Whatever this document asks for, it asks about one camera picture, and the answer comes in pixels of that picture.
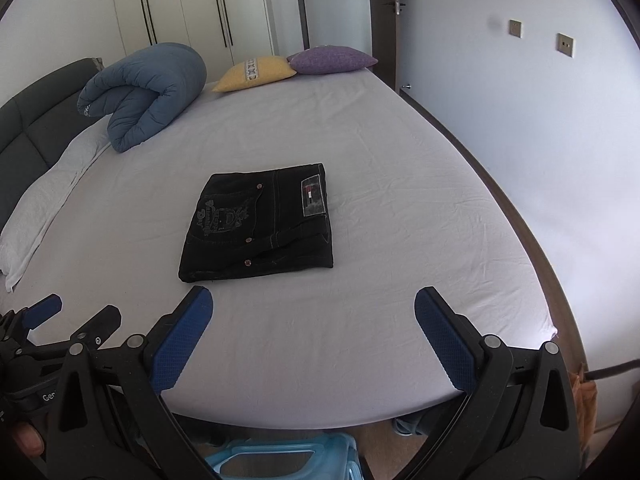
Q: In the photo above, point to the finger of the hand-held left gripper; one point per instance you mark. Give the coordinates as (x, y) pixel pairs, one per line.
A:
(42, 307)
(100, 322)

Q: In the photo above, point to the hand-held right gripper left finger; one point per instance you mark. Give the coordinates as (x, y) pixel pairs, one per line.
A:
(185, 340)

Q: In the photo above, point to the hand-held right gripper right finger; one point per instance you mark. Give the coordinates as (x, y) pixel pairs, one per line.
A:
(445, 340)

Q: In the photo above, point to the black denim pants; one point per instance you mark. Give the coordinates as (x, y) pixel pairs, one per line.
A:
(260, 225)

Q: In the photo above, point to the person's left hand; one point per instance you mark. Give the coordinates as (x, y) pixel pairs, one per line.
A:
(24, 440)

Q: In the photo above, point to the light blue slipper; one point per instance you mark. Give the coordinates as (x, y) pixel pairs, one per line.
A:
(406, 423)

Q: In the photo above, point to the orange cloth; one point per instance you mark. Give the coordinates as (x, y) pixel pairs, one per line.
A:
(584, 400)

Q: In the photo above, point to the light blue plastic container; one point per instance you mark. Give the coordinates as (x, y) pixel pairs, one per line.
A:
(325, 447)

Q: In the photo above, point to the dark rod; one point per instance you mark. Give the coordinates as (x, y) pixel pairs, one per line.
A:
(612, 372)

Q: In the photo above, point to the grey padded headboard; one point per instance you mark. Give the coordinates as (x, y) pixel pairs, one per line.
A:
(30, 125)

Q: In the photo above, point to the bed with white sheet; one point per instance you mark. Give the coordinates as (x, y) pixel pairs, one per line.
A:
(350, 160)

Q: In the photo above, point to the rolled blue duvet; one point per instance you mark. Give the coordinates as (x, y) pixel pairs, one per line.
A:
(145, 90)

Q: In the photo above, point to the yellow pillow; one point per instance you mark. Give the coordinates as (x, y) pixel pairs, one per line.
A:
(255, 72)

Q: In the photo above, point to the purple pillow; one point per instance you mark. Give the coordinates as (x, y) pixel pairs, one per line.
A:
(330, 59)

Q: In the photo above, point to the cream wardrobe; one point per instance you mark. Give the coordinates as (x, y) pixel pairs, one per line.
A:
(175, 0)

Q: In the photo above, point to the dark wooden door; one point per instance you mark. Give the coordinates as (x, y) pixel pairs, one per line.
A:
(382, 10)

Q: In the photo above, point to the dark brown bed frame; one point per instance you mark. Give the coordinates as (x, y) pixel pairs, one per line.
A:
(570, 332)

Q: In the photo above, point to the beige wall socket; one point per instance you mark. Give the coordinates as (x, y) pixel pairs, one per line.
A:
(566, 45)
(515, 28)

